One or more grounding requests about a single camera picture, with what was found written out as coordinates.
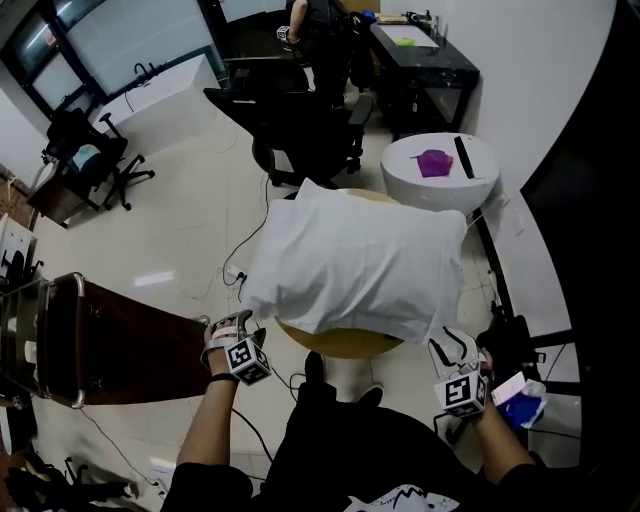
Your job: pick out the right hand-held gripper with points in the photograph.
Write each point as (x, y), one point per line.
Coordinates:
(462, 387)

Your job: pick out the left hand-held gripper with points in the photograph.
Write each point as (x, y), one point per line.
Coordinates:
(247, 362)

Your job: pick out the white cloth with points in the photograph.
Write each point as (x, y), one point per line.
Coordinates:
(360, 270)

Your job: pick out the white pillow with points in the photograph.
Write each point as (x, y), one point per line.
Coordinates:
(308, 192)

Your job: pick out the person's left forearm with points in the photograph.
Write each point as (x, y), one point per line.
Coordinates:
(207, 420)

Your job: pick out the person's right forearm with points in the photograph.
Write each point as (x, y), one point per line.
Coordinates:
(500, 445)

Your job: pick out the person's left hand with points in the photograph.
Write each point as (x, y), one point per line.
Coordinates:
(212, 345)

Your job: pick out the person's right hand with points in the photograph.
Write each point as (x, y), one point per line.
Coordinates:
(486, 367)

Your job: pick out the white power strip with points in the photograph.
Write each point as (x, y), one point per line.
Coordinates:
(235, 273)

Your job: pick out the black wristband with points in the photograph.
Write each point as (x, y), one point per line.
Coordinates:
(222, 377)

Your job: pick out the black floor stand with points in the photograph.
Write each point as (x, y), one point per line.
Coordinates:
(510, 340)

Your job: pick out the person's black shoe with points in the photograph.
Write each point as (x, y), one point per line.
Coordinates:
(371, 395)
(315, 367)

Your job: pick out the white pink box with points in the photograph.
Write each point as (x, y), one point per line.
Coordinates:
(507, 390)

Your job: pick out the round yellow wooden table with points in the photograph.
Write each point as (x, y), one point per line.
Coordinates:
(340, 345)

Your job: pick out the blue plastic packet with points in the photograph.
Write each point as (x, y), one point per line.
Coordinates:
(525, 407)

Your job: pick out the dark brown glossy cabinet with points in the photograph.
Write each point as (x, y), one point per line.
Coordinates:
(125, 345)

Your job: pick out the round white side table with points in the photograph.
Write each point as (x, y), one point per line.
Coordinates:
(440, 192)

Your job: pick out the person's black clothed body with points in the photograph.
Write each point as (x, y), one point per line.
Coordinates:
(350, 460)

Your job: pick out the purple crumpled bag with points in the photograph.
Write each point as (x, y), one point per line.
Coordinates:
(435, 162)

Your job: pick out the long black bar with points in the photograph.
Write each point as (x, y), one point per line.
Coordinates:
(465, 157)

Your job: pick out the large black office chair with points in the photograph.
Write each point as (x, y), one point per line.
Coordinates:
(300, 135)

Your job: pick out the black swivel chair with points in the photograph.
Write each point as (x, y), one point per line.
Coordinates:
(95, 155)

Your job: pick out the blue cushion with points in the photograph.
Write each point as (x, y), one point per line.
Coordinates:
(86, 157)

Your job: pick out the small brown wooden desk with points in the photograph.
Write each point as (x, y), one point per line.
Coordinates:
(52, 192)

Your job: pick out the white long desk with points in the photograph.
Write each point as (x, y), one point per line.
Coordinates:
(165, 87)

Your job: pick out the black marbled desk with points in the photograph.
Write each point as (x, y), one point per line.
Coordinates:
(425, 85)

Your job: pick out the green small item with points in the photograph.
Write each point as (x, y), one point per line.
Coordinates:
(406, 41)

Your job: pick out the white mat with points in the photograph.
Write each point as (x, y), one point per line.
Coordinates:
(407, 35)

